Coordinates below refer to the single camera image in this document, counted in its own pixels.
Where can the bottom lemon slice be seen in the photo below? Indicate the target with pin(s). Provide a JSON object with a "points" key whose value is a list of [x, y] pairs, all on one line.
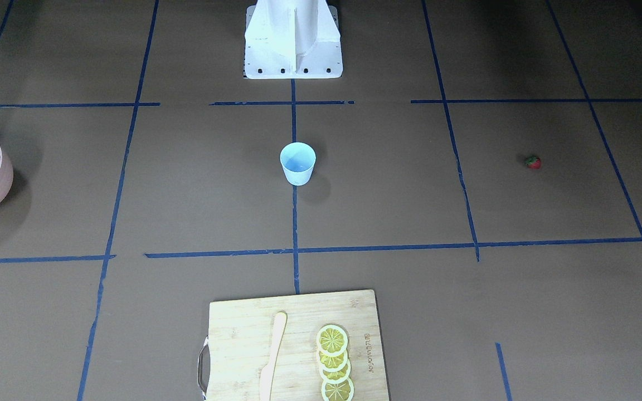
{"points": [[342, 391]]}

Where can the light blue plastic cup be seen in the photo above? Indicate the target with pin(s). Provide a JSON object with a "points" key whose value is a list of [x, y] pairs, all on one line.
{"points": [[298, 160]]}

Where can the bamboo cutting board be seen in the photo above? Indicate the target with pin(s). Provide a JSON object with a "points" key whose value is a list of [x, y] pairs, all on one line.
{"points": [[239, 342]]}

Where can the top lemon slice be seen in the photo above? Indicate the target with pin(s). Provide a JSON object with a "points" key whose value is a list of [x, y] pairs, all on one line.
{"points": [[332, 340]]}

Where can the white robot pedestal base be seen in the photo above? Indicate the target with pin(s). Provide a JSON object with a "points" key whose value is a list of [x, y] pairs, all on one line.
{"points": [[292, 40]]}

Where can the lemon slice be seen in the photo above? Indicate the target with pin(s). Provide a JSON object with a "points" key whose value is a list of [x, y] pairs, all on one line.
{"points": [[332, 340], [332, 363], [337, 376], [342, 391]]}

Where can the metal cutting board handle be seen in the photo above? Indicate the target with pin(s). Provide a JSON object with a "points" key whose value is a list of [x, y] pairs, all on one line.
{"points": [[200, 369]]}

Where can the red strawberry on table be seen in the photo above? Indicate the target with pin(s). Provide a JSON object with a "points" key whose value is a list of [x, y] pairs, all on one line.
{"points": [[533, 162]]}

